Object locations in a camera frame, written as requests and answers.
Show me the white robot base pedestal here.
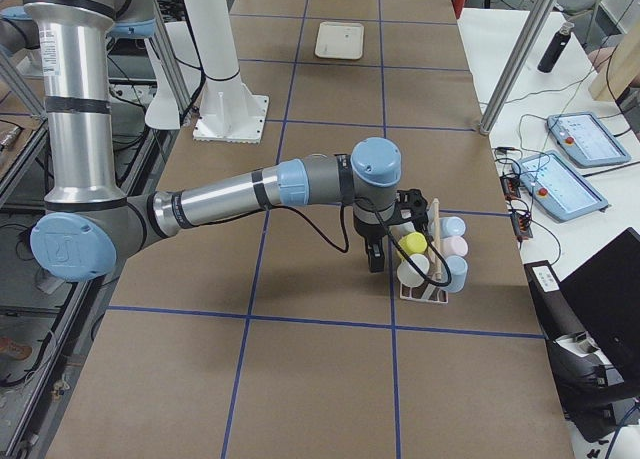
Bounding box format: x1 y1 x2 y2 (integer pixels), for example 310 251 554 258
184 0 269 143

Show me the aluminium frame post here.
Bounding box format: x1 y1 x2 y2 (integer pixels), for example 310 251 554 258
478 0 557 136

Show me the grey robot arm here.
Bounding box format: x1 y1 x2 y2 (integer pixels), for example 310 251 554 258
1 6 40 57
23 0 428 282

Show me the light blue plastic cup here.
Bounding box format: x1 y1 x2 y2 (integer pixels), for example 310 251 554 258
439 216 467 238
442 255 468 294

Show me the pink plastic cup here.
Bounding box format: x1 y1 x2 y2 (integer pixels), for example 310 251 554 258
440 236 469 258

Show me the blue teach pendant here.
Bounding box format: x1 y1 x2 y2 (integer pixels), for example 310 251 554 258
546 112 631 168
512 151 609 222

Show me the cream serving tray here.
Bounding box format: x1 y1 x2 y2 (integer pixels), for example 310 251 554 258
314 21 365 60

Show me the pale green plastic cup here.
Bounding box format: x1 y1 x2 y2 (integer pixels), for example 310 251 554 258
396 254 430 288

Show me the wooden rack dowel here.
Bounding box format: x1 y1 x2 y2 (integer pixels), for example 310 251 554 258
430 198 442 282

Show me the yellow plastic cup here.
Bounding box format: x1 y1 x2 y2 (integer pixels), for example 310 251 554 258
397 232 428 260

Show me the white wire cup rack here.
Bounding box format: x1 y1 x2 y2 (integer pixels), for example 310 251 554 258
394 211 449 305

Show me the black water bottle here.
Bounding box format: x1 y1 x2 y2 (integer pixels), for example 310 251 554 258
537 21 574 73

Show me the orange black connector hub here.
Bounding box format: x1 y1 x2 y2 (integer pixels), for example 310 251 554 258
500 175 533 244

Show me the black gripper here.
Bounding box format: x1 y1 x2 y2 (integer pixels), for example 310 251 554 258
352 189 429 273

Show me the black monitor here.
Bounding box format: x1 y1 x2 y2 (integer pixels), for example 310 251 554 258
561 227 639 367

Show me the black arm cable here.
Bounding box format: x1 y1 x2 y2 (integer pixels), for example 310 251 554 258
272 198 436 285

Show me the black box with label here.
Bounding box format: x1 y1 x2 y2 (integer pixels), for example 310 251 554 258
524 261 583 340

